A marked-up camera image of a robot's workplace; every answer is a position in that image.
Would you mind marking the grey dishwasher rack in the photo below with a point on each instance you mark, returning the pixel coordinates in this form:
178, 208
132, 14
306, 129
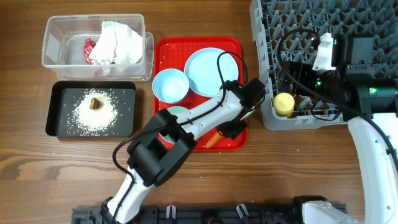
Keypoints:
270, 20

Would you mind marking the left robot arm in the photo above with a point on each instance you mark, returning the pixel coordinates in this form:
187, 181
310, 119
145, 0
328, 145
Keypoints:
161, 148

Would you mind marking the crumpled white paper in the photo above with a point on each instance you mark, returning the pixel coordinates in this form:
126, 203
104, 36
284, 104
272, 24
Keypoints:
117, 44

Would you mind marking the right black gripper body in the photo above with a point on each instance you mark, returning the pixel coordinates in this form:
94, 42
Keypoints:
306, 78

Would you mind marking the light blue bowl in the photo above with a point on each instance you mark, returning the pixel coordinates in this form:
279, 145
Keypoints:
170, 85

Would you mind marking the red crumpled wrapper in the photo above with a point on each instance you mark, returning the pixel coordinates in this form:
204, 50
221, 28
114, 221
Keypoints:
87, 49

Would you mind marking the clear plastic waste bin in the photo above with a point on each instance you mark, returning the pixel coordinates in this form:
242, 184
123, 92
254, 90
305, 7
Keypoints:
65, 37

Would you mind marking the mint green bowl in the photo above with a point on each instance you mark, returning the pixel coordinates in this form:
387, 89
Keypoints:
173, 111

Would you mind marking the red serving tray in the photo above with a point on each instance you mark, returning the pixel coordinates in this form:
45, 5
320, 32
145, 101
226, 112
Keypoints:
173, 52

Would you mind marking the white rice pile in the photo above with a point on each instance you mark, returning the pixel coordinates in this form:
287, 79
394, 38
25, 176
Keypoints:
82, 121

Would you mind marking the black rectangular tray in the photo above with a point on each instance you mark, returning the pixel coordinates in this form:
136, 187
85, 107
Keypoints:
61, 103

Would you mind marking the orange carrot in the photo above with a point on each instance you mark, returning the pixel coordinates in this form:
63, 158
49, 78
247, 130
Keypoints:
213, 140

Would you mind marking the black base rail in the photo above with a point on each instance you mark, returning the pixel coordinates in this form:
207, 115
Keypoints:
279, 213

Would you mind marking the yellow plastic cup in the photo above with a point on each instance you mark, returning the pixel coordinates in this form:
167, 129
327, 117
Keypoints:
284, 104

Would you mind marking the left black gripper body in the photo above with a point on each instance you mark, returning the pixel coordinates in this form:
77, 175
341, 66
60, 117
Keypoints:
232, 129

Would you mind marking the large light blue plate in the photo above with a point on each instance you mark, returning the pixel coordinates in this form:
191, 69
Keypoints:
202, 71

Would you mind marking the brown food scrap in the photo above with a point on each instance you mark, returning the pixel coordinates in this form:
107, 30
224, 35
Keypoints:
95, 104

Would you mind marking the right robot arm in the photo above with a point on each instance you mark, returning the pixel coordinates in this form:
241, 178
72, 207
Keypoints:
344, 75

